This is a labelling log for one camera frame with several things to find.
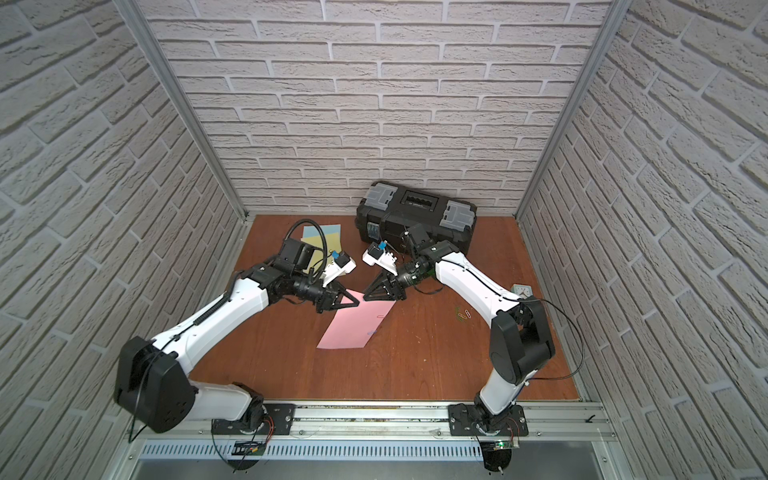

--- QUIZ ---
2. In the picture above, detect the pink paper sheet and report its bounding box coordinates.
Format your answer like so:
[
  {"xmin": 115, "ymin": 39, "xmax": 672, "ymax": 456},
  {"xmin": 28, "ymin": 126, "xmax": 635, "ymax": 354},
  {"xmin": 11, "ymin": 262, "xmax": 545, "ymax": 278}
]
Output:
[{"xmin": 317, "ymin": 291, "xmax": 395, "ymax": 350}]

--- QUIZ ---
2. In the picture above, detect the yellow paper sheet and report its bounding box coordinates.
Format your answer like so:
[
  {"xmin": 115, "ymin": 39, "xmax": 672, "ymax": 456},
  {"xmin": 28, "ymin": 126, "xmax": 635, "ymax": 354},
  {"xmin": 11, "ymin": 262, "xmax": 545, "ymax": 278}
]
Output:
[{"xmin": 301, "ymin": 235, "xmax": 343, "ymax": 271}]

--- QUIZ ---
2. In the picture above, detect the light blue paper sheet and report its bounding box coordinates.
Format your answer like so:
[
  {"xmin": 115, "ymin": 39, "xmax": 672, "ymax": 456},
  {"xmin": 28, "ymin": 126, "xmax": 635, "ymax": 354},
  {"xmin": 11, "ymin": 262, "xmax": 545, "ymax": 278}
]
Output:
[{"xmin": 302, "ymin": 224, "xmax": 341, "ymax": 239}]

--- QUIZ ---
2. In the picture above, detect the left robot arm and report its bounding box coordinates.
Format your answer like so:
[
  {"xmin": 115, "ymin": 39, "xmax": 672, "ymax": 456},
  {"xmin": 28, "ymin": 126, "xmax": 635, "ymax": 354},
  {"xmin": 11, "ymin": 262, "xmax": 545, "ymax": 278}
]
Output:
[{"xmin": 114, "ymin": 238, "xmax": 359, "ymax": 433}]

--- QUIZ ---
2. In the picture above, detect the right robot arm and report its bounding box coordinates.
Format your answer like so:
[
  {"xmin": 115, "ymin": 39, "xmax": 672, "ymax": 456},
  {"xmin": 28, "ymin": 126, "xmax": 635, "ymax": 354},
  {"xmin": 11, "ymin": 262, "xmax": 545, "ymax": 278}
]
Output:
[{"xmin": 363, "ymin": 224, "xmax": 556, "ymax": 424}]

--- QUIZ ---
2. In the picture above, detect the black plastic toolbox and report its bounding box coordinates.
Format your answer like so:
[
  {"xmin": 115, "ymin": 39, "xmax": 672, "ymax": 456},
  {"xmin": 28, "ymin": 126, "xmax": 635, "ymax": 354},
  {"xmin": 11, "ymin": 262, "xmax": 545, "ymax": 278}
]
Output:
[{"xmin": 355, "ymin": 180, "xmax": 477, "ymax": 253}]

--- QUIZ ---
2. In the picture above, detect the small teal alarm clock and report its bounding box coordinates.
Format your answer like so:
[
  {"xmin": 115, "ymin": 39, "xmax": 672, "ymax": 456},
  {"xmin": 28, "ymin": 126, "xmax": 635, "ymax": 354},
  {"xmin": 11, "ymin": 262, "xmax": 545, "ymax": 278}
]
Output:
[{"xmin": 511, "ymin": 284, "xmax": 533, "ymax": 301}]

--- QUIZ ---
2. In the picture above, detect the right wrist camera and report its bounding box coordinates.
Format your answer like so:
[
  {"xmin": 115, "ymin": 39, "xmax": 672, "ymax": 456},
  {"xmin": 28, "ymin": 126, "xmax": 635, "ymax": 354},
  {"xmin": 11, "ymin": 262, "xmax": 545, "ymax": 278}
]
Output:
[{"xmin": 362, "ymin": 241, "xmax": 397, "ymax": 275}]

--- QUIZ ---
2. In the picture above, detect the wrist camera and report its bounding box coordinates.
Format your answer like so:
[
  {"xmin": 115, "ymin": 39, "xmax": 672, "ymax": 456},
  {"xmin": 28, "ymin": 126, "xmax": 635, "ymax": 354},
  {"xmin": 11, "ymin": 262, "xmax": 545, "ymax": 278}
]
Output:
[
  {"xmin": 321, "ymin": 251, "xmax": 356, "ymax": 287},
  {"xmin": 362, "ymin": 241, "xmax": 397, "ymax": 275}
]

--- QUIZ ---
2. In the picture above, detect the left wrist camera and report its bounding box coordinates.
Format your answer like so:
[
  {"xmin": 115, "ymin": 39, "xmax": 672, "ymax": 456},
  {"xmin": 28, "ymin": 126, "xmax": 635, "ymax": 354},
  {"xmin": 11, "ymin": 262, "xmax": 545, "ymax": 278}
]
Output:
[{"xmin": 321, "ymin": 251, "xmax": 356, "ymax": 287}]

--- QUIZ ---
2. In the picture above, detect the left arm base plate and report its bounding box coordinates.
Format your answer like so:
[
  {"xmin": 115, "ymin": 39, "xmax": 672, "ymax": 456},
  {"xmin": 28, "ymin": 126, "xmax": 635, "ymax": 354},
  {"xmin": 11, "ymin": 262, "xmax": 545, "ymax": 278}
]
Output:
[{"xmin": 211, "ymin": 403, "xmax": 297, "ymax": 436}]

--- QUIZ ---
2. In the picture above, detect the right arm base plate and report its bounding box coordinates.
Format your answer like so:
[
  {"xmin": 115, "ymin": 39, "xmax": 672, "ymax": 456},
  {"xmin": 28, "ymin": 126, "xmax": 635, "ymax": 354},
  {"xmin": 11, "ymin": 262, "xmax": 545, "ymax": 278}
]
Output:
[{"xmin": 447, "ymin": 403, "xmax": 529, "ymax": 438}]

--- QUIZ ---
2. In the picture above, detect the aluminium front rail frame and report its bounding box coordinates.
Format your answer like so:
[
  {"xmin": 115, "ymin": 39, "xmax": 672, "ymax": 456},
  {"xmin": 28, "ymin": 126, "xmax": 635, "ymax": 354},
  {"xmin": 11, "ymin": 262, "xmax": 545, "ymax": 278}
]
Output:
[{"xmin": 125, "ymin": 400, "xmax": 618, "ymax": 468}]

